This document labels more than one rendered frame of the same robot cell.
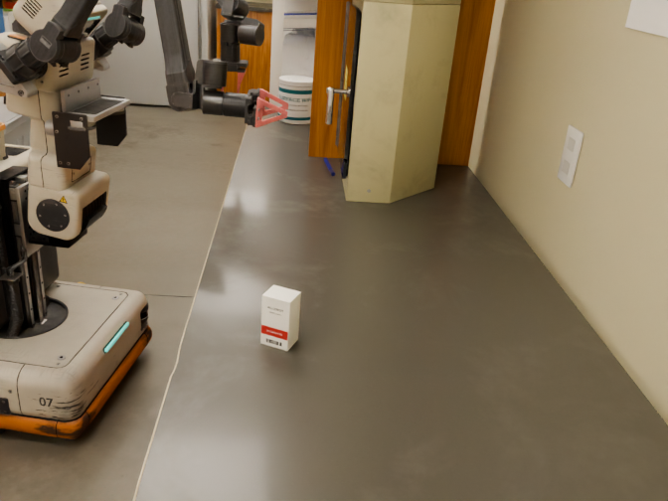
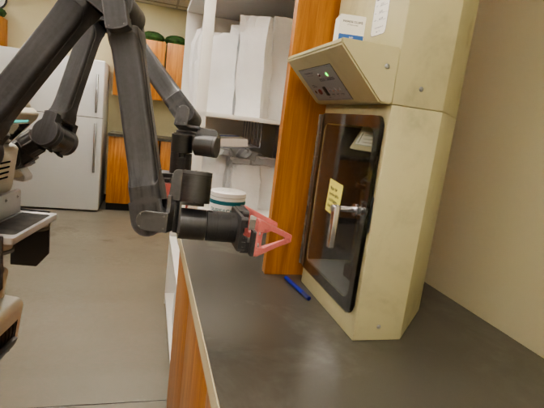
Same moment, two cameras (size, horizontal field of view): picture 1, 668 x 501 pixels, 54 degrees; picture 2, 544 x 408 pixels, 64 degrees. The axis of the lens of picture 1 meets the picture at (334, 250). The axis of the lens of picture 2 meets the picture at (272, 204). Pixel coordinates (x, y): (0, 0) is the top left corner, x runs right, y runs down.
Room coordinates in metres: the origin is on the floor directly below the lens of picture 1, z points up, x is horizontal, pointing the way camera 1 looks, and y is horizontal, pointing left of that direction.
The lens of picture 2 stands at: (0.78, 0.34, 1.35)
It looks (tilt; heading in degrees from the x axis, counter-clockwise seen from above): 11 degrees down; 348
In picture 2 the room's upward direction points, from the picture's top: 7 degrees clockwise
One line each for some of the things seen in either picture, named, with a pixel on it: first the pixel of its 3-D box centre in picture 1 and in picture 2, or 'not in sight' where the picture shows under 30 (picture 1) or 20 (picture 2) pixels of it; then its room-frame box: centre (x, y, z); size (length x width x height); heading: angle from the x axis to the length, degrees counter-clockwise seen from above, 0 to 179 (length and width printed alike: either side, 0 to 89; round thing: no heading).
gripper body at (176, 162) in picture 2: (230, 54); (180, 166); (1.98, 0.35, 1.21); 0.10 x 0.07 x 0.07; 95
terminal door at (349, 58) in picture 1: (347, 87); (335, 203); (1.70, 0.00, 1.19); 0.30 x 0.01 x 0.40; 4
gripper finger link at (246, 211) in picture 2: (269, 105); (257, 225); (1.62, 0.19, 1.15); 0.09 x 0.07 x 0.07; 94
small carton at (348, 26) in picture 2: not in sight; (348, 34); (1.65, 0.05, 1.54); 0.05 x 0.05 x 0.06; 83
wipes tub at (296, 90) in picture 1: (296, 99); (226, 210); (2.34, 0.18, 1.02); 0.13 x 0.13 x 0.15
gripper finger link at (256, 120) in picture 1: (267, 111); (265, 234); (1.55, 0.18, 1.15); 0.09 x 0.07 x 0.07; 94
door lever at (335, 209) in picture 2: (336, 105); (341, 225); (1.59, 0.02, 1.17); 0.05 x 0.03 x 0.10; 94
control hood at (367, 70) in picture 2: not in sight; (332, 77); (1.70, 0.05, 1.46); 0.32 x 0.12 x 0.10; 5
